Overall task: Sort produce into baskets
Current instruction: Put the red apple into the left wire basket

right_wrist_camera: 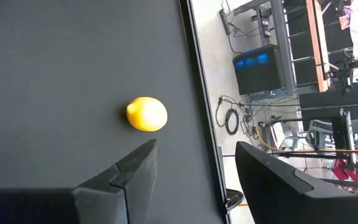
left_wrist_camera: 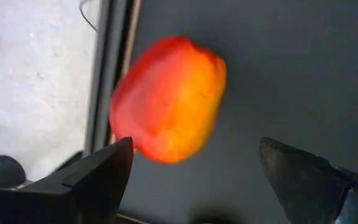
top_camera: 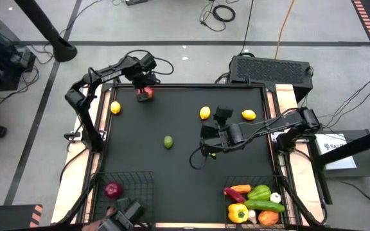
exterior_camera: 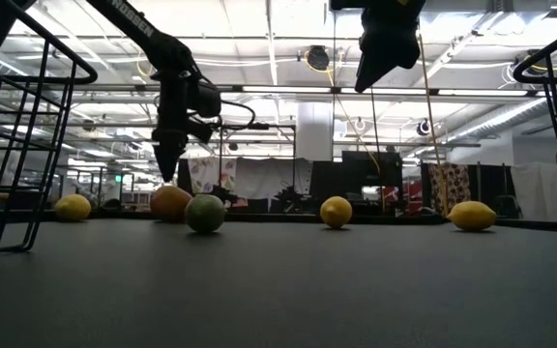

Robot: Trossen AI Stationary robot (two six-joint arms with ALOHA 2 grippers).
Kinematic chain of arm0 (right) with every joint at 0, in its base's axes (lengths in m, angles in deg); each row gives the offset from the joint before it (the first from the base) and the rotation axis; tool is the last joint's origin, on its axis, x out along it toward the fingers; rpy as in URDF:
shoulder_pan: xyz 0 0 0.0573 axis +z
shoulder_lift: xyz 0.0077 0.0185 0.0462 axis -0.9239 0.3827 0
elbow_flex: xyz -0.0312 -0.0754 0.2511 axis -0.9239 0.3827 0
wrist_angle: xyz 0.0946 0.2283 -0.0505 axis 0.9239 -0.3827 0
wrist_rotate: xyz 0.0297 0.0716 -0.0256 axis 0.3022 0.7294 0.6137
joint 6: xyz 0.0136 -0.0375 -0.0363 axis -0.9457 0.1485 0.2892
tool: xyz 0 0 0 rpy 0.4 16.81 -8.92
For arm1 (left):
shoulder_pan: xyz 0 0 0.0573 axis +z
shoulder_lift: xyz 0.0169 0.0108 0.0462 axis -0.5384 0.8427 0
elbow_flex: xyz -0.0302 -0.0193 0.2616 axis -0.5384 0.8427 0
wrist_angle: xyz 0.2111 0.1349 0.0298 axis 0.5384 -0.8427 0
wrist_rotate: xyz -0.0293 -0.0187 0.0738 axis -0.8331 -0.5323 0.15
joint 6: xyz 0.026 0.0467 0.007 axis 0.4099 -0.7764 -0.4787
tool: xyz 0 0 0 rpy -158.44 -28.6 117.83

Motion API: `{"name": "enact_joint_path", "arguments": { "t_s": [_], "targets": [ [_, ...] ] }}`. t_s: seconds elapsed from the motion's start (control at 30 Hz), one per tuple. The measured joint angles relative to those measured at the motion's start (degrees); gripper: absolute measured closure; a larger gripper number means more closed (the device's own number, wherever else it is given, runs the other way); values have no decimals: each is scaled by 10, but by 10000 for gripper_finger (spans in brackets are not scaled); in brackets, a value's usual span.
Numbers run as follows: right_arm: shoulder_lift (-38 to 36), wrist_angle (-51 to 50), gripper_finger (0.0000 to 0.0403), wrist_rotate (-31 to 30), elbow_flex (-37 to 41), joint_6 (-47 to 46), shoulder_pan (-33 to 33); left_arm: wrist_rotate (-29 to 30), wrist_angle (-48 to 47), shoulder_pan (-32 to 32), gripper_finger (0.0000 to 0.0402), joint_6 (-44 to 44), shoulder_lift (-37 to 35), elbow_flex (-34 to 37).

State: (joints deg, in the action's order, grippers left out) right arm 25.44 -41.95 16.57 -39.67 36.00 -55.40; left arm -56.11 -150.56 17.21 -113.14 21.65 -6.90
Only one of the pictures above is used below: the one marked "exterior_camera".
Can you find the long ceiling light strip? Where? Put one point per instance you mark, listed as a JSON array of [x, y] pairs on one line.
[[385, 91]]

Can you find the floral hanging cloth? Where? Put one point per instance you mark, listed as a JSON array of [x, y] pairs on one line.
[[211, 174]]

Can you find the brown patterned hanging cloth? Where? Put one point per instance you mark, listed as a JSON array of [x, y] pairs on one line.
[[452, 181]]

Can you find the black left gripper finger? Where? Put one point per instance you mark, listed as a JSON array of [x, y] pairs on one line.
[[164, 159], [174, 154]]

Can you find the white square column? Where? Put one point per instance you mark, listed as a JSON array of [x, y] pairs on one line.
[[314, 130]]

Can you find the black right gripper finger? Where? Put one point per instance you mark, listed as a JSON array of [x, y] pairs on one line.
[[375, 67]]

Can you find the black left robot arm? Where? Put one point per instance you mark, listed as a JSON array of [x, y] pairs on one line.
[[138, 29]]

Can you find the silver ventilation duct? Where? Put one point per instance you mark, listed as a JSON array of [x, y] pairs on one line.
[[510, 116]]

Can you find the orange red mango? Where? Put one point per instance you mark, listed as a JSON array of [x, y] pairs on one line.
[[169, 203]]

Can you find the black partition panel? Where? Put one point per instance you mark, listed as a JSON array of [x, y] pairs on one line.
[[489, 183], [370, 166]]

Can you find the green lime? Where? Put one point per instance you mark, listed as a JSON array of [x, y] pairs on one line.
[[206, 215]]

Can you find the white hanging cloth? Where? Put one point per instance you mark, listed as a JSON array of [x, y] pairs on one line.
[[269, 179], [542, 193]]

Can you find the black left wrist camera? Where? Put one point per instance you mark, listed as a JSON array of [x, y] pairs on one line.
[[206, 99]]

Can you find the yellow lemon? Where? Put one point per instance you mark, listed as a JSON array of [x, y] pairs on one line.
[[472, 216], [336, 212], [73, 208]]

